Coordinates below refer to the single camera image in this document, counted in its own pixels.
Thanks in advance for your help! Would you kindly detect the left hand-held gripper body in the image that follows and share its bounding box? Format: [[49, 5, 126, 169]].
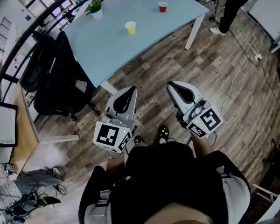
[[93, 112, 135, 153]]

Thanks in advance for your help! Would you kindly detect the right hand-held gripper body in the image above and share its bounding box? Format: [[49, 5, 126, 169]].
[[176, 97, 224, 139]]

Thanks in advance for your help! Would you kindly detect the yellow plastic cup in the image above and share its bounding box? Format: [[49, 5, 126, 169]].
[[125, 21, 137, 35]]

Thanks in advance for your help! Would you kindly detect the person's right forearm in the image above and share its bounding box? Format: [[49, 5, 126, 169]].
[[190, 134, 213, 159]]

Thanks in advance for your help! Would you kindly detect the person's left forearm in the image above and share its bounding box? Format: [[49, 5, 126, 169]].
[[106, 148, 129, 175]]

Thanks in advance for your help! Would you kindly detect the white table leg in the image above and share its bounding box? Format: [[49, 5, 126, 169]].
[[100, 80, 119, 96]]

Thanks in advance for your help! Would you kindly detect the person's left black shoe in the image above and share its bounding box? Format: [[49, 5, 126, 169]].
[[133, 135, 145, 147]]

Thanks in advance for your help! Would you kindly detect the black office chair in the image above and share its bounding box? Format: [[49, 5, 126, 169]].
[[34, 30, 100, 121], [21, 31, 56, 93]]

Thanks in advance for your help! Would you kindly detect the person's black grey top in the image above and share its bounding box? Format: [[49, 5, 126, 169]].
[[78, 141, 252, 224]]

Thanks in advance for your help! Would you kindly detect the green plant in white pot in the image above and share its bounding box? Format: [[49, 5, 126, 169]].
[[84, 0, 104, 20]]

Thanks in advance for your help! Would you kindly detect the black framed white panel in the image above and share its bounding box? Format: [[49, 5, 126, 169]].
[[0, 99, 18, 148]]

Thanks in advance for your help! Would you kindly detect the white desk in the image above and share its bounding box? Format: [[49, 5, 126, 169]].
[[247, 0, 280, 55]]

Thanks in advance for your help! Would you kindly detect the thin metal bracelet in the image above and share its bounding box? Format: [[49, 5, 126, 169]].
[[107, 151, 125, 160]]

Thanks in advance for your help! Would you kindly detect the white power cable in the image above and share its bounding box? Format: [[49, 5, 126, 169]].
[[220, 28, 262, 113]]

